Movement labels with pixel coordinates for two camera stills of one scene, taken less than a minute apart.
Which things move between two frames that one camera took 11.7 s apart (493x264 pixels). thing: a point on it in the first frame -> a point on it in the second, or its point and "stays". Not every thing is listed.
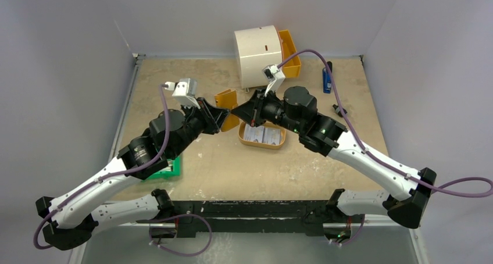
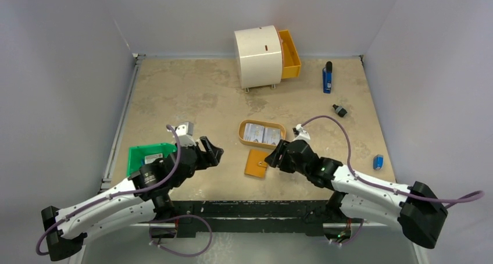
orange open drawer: [286, 49] stays
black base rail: [212, 217] stays
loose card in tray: [272, 135] stays
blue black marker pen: [327, 78] stays
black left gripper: [213, 117] -> [209, 157]
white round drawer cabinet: [256, 49] stays
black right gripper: [258, 110] -> [282, 154]
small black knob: [338, 110] stays
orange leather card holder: [228, 99] -> [255, 164]
